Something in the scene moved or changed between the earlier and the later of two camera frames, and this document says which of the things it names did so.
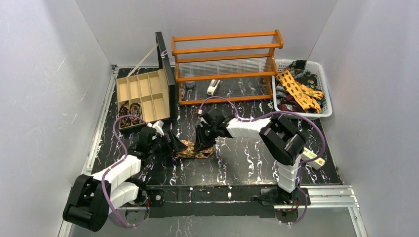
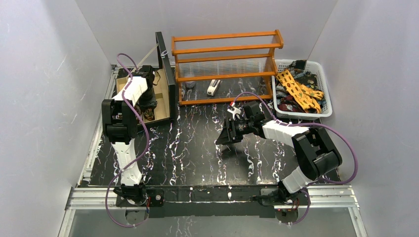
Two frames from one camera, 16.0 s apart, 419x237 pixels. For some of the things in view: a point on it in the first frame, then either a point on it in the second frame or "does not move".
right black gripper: x=203 y=135 → x=230 y=130
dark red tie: x=290 y=104 does not move
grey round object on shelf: x=190 y=84 does not move
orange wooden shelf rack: x=226 y=67 does not move
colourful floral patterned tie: x=189 y=151 → x=148 y=114
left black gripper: x=169 y=143 → x=147 y=106
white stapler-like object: x=213 y=87 does not move
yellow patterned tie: x=301 y=93 does not move
